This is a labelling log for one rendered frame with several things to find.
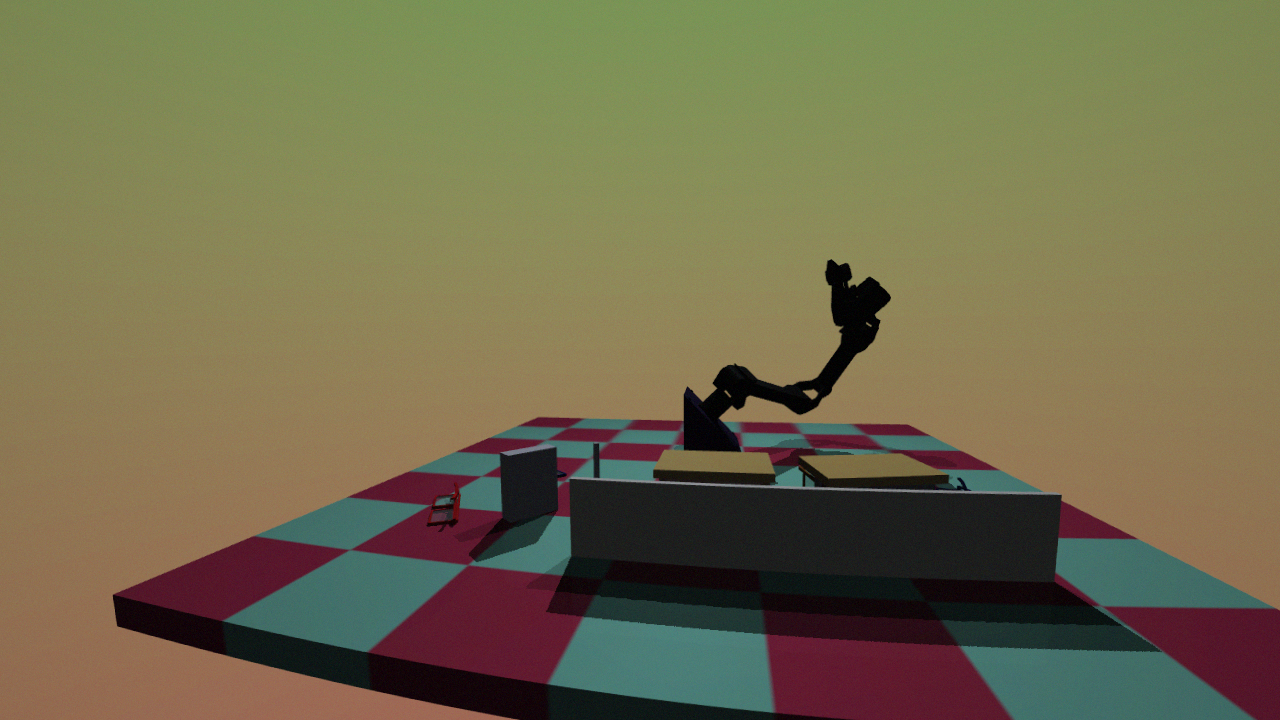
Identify dark grey rectangular panel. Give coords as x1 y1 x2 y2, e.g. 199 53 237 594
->
570 477 1062 583

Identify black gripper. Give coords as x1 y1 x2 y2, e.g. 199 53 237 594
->
826 259 861 327

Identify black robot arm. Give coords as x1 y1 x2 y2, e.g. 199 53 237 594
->
698 277 891 424

